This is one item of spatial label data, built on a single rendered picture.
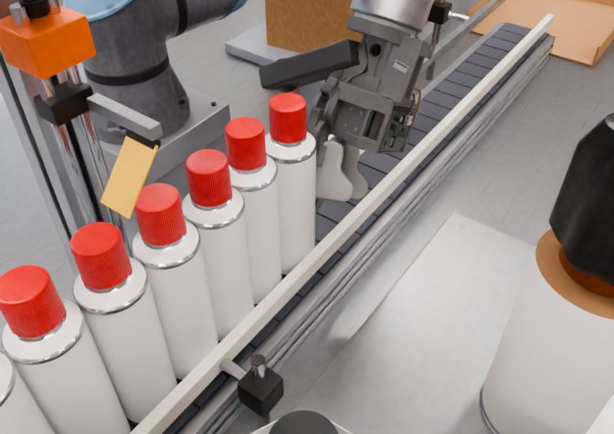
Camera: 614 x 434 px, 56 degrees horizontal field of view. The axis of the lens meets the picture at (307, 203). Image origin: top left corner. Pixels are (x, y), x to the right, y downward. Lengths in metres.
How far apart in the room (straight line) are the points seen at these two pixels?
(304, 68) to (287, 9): 0.48
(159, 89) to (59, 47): 0.43
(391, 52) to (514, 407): 0.33
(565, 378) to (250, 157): 0.29
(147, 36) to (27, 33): 0.40
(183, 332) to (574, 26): 1.08
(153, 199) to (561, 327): 0.29
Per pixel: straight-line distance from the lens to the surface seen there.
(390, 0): 0.56
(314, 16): 1.06
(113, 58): 0.80
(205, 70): 1.10
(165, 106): 0.84
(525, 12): 1.39
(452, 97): 0.94
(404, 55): 0.57
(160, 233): 0.43
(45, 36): 0.41
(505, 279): 0.66
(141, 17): 0.79
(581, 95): 1.12
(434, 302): 0.62
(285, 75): 0.62
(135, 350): 0.46
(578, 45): 1.29
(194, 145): 0.88
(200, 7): 0.84
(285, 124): 0.51
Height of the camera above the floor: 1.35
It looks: 42 degrees down
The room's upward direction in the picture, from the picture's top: straight up
